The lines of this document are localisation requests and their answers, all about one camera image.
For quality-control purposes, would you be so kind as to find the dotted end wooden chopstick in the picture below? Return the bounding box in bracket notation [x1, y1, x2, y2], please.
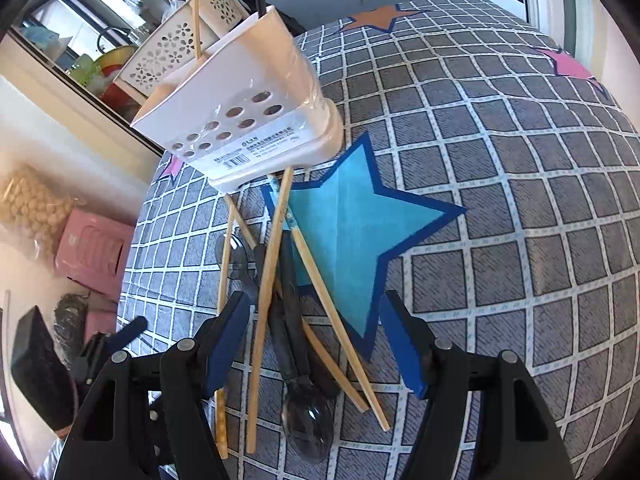
[215, 212, 233, 460]

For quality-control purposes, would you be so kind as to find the plain wooden chopstick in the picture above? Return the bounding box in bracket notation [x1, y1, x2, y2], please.
[245, 167, 294, 454]

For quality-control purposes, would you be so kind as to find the black handled metal spoon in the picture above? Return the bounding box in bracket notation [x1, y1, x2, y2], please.
[214, 233, 342, 401]

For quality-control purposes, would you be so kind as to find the black plastic spoon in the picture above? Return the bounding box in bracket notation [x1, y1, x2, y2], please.
[279, 231, 333, 464]

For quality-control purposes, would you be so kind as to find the blue patterned wooden chopstick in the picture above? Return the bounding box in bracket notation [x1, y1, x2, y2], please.
[265, 166, 390, 431]

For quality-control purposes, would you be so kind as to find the black box on floor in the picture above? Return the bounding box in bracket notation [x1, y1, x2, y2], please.
[10, 306, 75, 434]

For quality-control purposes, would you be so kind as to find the pink plastic box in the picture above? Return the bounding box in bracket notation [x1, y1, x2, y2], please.
[54, 208, 134, 301]

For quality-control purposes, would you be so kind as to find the bag of yellow balls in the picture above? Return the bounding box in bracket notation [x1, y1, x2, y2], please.
[1, 165, 76, 259]

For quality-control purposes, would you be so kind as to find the blue star patch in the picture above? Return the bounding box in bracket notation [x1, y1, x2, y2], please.
[288, 134, 465, 360]

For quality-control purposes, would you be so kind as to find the white perforated utensil holder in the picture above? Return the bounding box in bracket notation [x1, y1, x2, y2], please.
[132, 6, 344, 193]

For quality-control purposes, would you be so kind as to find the beige floral cutout shelf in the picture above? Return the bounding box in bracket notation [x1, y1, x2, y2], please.
[114, 0, 248, 104]

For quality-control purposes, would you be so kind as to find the grey checkered tablecloth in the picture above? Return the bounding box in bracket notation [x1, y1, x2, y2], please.
[117, 0, 639, 479]

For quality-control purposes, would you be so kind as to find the pink star patch right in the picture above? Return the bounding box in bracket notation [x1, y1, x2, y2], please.
[534, 47, 610, 99]

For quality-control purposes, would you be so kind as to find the wooden chopstick in holder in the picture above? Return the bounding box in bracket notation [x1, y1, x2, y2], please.
[191, 0, 202, 62]

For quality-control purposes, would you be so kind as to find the orange star patch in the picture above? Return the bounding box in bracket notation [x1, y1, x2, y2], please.
[341, 6, 420, 34]

